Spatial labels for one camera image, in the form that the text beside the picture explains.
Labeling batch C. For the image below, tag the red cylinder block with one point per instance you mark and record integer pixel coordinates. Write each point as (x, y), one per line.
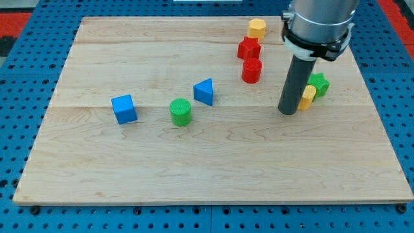
(251, 70)

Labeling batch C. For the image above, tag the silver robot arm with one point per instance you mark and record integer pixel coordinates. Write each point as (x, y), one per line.
(318, 28)

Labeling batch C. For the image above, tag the red star block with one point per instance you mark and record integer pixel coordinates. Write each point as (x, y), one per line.
(249, 48)

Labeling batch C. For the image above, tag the green star block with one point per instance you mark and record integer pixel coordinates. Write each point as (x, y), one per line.
(321, 84)

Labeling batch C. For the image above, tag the blue triangle block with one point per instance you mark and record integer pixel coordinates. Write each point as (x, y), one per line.
(203, 92)

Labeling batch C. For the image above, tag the green cylinder block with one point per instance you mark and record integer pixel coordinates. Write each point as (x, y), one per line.
(180, 110)

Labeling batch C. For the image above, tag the blue cube block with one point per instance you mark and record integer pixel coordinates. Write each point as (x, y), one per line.
(124, 109)

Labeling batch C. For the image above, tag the yellow hexagon block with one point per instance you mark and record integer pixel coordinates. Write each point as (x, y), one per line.
(256, 28)

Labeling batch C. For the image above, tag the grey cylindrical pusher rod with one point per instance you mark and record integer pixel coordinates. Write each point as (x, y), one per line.
(297, 78)

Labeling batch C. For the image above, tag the yellow cylinder block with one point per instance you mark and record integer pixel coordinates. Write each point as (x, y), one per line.
(307, 97)

